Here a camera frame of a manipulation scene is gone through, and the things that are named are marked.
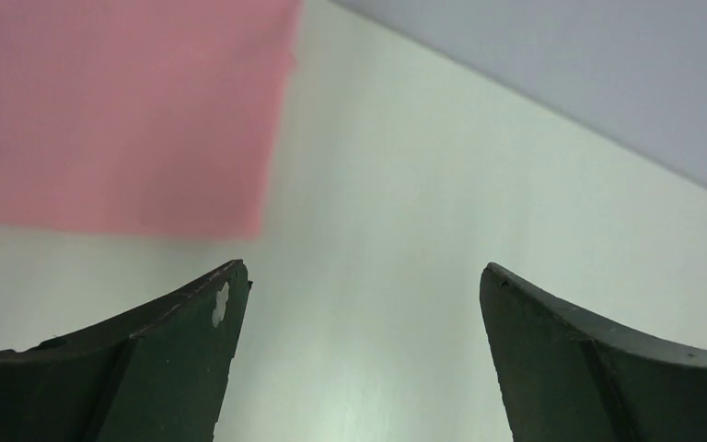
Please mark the pink t shirt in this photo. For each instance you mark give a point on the pink t shirt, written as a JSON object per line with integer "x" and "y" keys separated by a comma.
{"x": 141, "y": 117}

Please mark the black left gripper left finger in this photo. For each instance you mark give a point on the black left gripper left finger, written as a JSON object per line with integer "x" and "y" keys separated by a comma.
{"x": 157, "y": 372}

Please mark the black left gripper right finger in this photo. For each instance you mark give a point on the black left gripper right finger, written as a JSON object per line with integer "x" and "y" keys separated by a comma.
{"x": 569, "y": 374}

